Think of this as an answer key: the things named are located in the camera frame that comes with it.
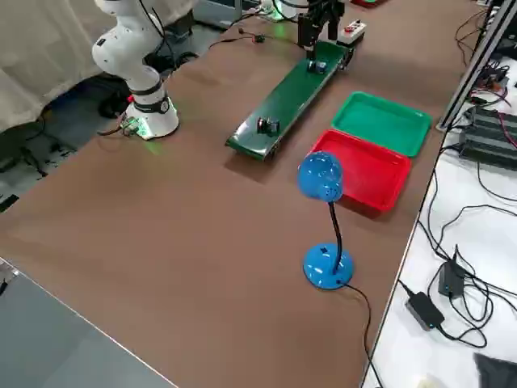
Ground small green circuit board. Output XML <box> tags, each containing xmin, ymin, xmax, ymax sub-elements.
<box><xmin>120</xmin><ymin>116</ymin><xmax>141</xmax><ymax>137</ymax></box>

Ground electronics board with wires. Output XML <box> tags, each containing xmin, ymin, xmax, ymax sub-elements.
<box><xmin>470</xmin><ymin>60</ymin><xmax>517</xmax><ymax>107</ymax></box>

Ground green belt conveyor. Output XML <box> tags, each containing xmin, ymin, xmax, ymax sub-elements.
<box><xmin>225</xmin><ymin>40</ymin><xmax>359</xmax><ymax>165</ymax></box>

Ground black adapter cable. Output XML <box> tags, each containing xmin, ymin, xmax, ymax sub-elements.
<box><xmin>439</xmin><ymin>321</ymin><xmax>489</xmax><ymax>349</ymax></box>

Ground black power adapter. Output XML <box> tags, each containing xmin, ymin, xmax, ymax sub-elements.
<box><xmin>405</xmin><ymin>291</ymin><xmax>446</xmax><ymax>332</ymax></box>
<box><xmin>438</xmin><ymin>258</ymin><xmax>466</xmax><ymax>300</ymax></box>

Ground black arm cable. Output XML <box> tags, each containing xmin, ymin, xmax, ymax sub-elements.
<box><xmin>137</xmin><ymin>0</ymin><xmax>169</xmax><ymax>57</ymax></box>

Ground black finned power supply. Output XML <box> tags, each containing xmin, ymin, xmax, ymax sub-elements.
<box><xmin>464</xmin><ymin>105</ymin><xmax>517</xmax><ymax>141</ymax></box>
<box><xmin>458</xmin><ymin>135</ymin><xmax>517</xmax><ymax>171</ymax></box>

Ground blue desk lamp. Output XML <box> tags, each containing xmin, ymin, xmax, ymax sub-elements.
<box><xmin>296</xmin><ymin>150</ymin><xmax>357</xmax><ymax>291</ymax></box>

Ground grey metal case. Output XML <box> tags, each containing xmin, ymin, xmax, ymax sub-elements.
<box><xmin>192</xmin><ymin>0</ymin><xmax>243</xmax><ymax>30</ymax></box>

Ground black cable with inline plug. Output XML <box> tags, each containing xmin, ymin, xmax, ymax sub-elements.
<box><xmin>208</xmin><ymin>35</ymin><xmax>254</xmax><ymax>50</ymax></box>

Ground black lamp cable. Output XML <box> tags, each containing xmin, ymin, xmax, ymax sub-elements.
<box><xmin>341</xmin><ymin>282</ymin><xmax>383</xmax><ymax>388</ymax></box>

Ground red plastic tray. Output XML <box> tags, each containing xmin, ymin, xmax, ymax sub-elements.
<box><xmin>309</xmin><ymin>128</ymin><xmax>413</xmax><ymax>213</ymax></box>

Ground grey push button control box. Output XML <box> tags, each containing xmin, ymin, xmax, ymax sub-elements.
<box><xmin>335</xmin><ymin>19</ymin><xmax>369</xmax><ymax>46</ymax></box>

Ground aluminium frame post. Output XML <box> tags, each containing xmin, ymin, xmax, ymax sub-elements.
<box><xmin>435</xmin><ymin>0</ymin><xmax>517</xmax><ymax>131</ymax></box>

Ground white curtain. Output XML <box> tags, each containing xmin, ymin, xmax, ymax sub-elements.
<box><xmin>0</xmin><ymin>0</ymin><xmax>122</xmax><ymax>134</ymax></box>

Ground grey metal panel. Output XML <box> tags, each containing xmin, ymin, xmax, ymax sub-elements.
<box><xmin>0</xmin><ymin>258</ymin><xmax>179</xmax><ymax>388</ymax></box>

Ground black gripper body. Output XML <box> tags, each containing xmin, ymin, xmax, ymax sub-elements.
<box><xmin>307</xmin><ymin>0</ymin><xmax>345</xmax><ymax>20</ymax></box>

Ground red push button switch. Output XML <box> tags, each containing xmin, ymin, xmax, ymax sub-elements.
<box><xmin>256</xmin><ymin>116</ymin><xmax>281</xmax><ymax>135</ymax></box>

